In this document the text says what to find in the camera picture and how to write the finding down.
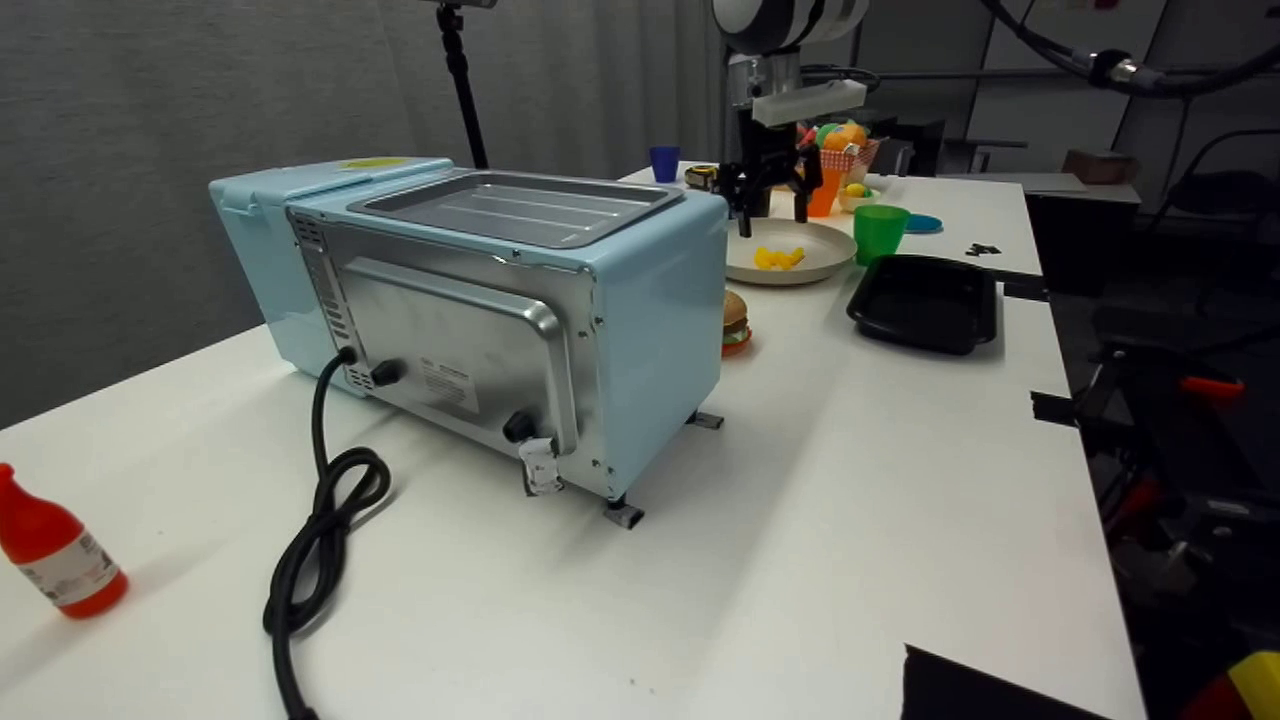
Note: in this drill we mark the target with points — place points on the small yellow green toy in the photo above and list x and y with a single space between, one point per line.
702 177

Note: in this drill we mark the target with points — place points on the black camera tripod pole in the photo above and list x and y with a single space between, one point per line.
448 22

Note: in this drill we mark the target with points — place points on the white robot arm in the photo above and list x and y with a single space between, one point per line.
764 49

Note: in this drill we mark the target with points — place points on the yellow and red object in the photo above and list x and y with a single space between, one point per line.
1248 689

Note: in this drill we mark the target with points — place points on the beige round plate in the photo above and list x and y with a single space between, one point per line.
828 249

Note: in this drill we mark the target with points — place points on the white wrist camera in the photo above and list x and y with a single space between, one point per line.
797 106

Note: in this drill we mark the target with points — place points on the black square tray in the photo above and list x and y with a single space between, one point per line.
923 300

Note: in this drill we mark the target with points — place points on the green plastic cup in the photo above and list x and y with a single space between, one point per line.
876 229

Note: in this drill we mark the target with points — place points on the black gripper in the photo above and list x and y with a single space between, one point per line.
764 153

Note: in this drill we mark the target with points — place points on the blue round lid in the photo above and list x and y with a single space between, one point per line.
923 227

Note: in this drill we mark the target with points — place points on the red plastic bottle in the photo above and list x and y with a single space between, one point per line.
57 555

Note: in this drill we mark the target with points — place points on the light blue toaster oven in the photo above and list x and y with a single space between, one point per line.
569 325

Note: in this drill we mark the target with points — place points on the orange plastic cup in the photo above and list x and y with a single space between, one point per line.
828 183

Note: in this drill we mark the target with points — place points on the toy hamburger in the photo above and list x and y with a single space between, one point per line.
738 331

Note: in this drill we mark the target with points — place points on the blue plastic cup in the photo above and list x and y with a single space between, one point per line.
667 161

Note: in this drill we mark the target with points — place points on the yellow potato chips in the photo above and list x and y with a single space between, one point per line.
779 257

